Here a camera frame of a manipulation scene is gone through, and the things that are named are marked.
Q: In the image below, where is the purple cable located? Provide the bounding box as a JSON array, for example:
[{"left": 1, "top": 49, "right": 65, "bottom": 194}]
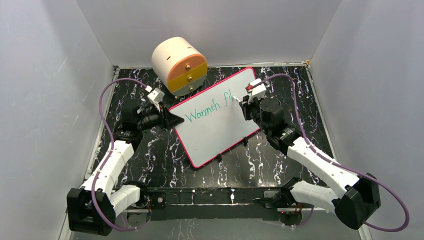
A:
[
  {"left": 91, "top": 78, "right": 152, "bottom": 233},
  {"left": 251, "top": 73, "right": 411, "bottom": 233}
]

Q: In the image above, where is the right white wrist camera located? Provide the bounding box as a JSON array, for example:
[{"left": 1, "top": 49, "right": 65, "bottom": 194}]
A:
[{"left": 245, "top": 78, "right": 266, "bottom": 104}]

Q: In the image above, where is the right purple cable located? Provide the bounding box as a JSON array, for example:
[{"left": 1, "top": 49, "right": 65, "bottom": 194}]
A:
[{"left": 251, "top": 73, "right": 411, "bottom": 233}]

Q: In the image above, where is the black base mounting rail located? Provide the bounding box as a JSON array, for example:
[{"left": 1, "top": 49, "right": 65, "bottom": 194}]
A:
[{"left": 115, "top": 187, "right": 302, "bottom": 226}]

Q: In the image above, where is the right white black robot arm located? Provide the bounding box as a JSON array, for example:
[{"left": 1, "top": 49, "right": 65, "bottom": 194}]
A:
[{"left": 239, "top": 95, "right": 381, "bottom": 230}]

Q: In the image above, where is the black whiteboard foot clip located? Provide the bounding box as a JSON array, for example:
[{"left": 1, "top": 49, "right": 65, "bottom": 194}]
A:
[
  {"left": 216, "top": 154, "right": 223, "bottom": 163},
  {"left": 242, "top": 136, "right": 249, "bottom": 147}
]

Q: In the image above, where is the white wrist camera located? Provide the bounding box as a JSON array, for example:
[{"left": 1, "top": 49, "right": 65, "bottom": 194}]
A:
[
  {"left": 245, "top": 78, "right": 266, "bottom": 104},
  {"left": 147, "top": 88, "right": 165, "bottom": 109}
]

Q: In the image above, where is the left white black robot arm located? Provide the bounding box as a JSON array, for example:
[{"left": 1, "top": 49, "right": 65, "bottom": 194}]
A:
[{"left": 66, "top": 102, "right": 184, "bottom": 236}]

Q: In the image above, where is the pink framed whiteboard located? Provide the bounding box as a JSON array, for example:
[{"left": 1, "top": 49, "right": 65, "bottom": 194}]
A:
[{"left": 170, "top": 67, "right": 259, "bottom": 168}]

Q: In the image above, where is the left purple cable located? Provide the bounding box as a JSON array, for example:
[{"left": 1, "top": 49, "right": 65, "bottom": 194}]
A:
[{"left": 91, "top": 78, "right": 152, "bottom": 233}]

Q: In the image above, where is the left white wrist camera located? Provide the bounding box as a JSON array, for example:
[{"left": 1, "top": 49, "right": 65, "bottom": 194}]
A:
[{"left": 147, "top": 88, "right": 165, "bottom": 109}]

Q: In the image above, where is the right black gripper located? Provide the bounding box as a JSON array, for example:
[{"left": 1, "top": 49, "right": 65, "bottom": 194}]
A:
[{"left": 240, "top": 93, "right": 271, "bottom": 135}]

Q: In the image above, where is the cream cylindrical drawer box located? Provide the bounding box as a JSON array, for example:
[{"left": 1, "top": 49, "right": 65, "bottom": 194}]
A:
[{"left": 151, "top": 36, "right": 208, "bottom": 97}]

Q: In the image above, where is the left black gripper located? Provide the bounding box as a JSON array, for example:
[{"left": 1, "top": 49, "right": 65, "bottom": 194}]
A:
[{"left": 137, "top": 103, "right": 184, "bottom": 133}]

